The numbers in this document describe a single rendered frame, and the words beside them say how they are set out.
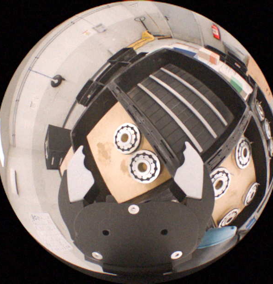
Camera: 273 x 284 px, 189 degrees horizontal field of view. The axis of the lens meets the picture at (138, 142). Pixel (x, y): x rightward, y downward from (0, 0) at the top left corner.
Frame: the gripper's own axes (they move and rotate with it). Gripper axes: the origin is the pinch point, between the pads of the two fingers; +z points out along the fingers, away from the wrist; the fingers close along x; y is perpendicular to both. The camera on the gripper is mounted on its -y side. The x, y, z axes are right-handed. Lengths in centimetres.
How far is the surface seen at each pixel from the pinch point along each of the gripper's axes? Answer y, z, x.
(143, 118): 0.4, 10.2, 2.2
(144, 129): 2.5, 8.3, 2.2
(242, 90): -22, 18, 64
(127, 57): -62, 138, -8
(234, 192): 16.7, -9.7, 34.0
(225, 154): 2.7, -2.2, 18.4
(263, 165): 3.2, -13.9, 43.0
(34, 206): 155, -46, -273
